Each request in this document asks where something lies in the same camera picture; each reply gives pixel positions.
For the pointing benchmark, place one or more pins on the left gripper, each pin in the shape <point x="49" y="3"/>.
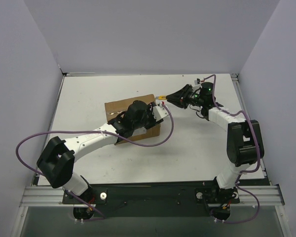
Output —
<point x="150" y="116"/>

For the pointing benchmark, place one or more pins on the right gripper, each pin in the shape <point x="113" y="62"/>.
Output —
<point x="185" y="94"/>

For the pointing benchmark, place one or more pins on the brown cardboard express box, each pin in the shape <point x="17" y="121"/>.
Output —
<point x="128" y="116"/>

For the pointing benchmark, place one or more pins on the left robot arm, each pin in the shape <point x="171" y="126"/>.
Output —
<point x="58" y="157"/>

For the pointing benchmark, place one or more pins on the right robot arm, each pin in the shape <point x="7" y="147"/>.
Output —
<point x="244" y="146"/>

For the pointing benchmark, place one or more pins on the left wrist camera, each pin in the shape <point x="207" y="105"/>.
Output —
<point x="159" y="111"/>

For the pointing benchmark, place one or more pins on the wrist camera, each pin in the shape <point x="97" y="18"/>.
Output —
<point x="198" y="81"/>
<point x="159" y="111"/>

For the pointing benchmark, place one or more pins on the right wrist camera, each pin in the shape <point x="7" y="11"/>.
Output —
<point x="198" y="81"/>

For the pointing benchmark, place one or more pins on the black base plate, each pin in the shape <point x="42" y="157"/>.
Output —
<point x="162" y="208"/>

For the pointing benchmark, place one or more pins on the aluminium frame rail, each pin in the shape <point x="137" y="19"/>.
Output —
<point x="249" y="195"/>

